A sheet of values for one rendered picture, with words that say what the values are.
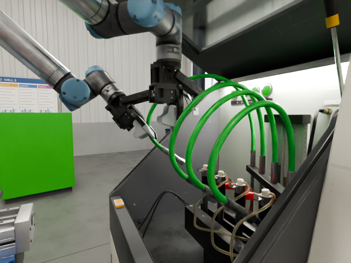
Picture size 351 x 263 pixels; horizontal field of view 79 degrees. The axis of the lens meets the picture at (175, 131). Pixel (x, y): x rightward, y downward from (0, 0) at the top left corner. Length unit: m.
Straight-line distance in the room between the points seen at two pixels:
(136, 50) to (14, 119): 4.92
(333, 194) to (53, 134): 3.62
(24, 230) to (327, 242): 0.72
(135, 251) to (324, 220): 0.42
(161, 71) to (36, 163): 3.34
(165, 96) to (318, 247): 0.46
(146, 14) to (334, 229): 0.53
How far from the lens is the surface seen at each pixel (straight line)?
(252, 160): 0.81
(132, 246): 0.63
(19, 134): 3.74
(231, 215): 0.68
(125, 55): 7.50
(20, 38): 0.74
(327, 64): 0.73
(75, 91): 0.68
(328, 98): 0.74
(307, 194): 0.42
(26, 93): 6.97
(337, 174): 0.44
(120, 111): 0.76
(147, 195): 0.99
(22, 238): 0.79
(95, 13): 0.58
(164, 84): 0.59
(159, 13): 0.55
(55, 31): 7.37
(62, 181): 3.93
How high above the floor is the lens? 1.29
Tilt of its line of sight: 5 degrees down
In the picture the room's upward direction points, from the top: straight up
